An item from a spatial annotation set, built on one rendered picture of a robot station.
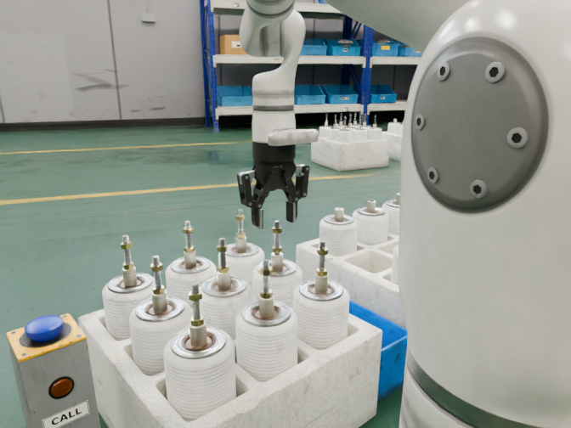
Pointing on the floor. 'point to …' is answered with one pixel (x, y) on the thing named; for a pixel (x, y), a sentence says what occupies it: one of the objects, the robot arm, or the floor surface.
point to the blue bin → (394, 374)
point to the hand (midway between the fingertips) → (274, 217)
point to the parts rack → (297, 63)
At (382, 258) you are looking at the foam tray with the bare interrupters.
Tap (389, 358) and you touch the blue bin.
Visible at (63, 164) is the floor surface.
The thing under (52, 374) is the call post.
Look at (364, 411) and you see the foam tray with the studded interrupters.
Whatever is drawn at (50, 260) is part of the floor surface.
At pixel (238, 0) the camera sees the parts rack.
